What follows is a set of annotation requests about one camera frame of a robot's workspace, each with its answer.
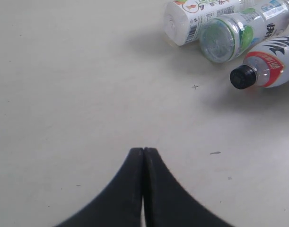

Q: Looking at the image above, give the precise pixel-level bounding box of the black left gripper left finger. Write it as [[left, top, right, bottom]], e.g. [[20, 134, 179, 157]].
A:
[[58, 148, 144, 227]]

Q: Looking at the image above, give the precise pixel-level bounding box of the pink peach bottle black cap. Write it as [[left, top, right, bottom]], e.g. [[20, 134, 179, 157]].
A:
[[229, 35, 289, 90]]

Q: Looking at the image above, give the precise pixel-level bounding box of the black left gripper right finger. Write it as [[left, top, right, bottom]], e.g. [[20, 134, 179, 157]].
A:
[[143, 148, 231, 227]]

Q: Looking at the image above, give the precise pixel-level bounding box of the square bottle floral white label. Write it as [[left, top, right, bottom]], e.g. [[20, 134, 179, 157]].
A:
[[163, 0, 256, 46]]

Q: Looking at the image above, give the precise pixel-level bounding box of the clear bottle green lime label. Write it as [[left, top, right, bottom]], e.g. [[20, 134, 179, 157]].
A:
[[199, 0, 289, 63]]

